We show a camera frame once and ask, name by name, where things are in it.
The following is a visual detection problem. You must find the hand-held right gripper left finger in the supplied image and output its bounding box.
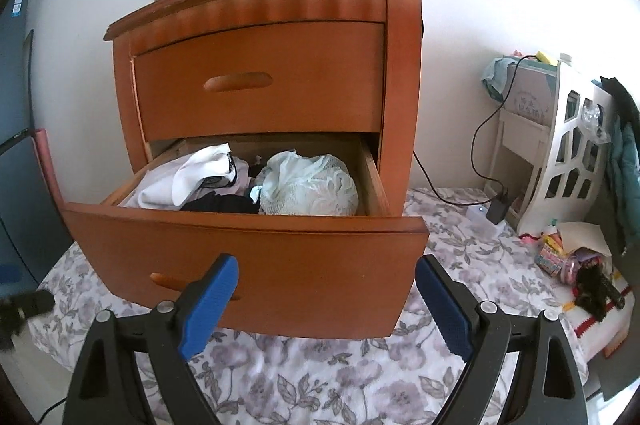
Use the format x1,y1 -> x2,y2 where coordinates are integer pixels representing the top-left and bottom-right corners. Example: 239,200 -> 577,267
62,253 -> 240,425

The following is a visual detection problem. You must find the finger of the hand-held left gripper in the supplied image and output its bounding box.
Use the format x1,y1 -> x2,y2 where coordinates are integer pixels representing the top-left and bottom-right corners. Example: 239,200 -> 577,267
0,288 -> 55,351

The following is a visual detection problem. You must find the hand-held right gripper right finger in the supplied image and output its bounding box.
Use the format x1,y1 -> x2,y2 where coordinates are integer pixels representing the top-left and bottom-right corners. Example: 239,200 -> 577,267
415,254 -> 587,425

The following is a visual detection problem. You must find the wooden drawer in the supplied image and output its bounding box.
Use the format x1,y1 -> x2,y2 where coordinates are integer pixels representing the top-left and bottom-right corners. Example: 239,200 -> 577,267
63,134 -> 432,339
131,21 -> 387,142

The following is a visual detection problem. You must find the white underwear with black trim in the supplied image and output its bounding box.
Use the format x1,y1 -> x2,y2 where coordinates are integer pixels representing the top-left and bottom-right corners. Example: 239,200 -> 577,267
122,144 -> 249,209

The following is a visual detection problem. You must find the pale lace underwear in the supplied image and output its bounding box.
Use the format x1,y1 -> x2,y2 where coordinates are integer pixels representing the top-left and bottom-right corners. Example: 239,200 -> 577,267
248,150 -> 360,217

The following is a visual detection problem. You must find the closed wooden drawer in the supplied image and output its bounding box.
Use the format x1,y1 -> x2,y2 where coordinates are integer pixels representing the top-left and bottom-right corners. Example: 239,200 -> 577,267
131,21 -> 387,142

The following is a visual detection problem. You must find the white power strip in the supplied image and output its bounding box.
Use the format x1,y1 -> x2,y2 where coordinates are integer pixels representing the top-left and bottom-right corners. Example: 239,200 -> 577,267
467,204 -> 506,236

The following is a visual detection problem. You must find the black charger plug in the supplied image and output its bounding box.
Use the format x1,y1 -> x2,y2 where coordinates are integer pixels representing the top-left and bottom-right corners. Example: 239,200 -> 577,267
487,188 -> 512,226

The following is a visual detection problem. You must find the colourful block cube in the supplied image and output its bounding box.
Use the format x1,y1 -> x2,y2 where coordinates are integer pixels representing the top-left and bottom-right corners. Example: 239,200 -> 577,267
535,240 -> 568,276

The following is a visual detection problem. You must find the white cutout rack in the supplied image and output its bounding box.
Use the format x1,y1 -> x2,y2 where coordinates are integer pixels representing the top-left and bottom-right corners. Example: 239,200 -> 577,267
487,60 -> 618,238

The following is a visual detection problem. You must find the floral blanket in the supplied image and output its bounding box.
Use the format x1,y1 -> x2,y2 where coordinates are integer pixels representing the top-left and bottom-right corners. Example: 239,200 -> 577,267
25,186 -> 591,425

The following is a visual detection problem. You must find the white paper sheet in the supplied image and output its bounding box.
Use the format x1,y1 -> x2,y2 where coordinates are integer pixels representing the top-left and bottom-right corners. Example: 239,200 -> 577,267
557,221 -> 613,256

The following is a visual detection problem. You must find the red striped white towel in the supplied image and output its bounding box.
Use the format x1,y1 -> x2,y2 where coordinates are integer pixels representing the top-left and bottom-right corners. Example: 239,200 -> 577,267
560,275 -> 633,356

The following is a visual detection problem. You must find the dark blue panel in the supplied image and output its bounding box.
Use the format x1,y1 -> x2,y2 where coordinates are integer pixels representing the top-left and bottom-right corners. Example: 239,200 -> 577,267
0,0 -> 68,288

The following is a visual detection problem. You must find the dark grey floor mat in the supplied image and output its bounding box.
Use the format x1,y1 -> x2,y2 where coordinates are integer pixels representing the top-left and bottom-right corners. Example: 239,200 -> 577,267
582,200 -> 640,403

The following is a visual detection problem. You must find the wooden nightstand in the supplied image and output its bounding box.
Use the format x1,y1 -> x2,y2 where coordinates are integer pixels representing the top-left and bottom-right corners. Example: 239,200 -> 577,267
103,0 -> 432,339

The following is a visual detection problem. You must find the teal jacket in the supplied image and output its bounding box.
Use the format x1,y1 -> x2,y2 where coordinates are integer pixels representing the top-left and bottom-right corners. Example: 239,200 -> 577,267
607,115 -> 640,226

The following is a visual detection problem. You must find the cardboard box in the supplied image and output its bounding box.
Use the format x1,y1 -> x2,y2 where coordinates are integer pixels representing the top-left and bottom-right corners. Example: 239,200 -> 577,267
500,61 -> 558,126

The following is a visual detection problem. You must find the teal cloth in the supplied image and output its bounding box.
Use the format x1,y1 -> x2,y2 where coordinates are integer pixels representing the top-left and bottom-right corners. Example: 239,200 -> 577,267
481,56 -> 518,103

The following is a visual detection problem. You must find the clear plastic bag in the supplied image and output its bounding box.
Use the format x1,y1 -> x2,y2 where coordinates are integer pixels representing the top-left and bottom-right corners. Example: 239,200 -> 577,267
582,100 -> 611,141

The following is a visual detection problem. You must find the black garment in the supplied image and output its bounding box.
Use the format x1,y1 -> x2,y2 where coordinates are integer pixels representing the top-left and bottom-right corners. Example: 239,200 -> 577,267
600,76 -> 640,131

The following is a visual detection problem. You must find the black charger cable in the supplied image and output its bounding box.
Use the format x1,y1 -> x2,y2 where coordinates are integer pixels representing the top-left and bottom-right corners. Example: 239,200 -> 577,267
471,54 -> 540,201

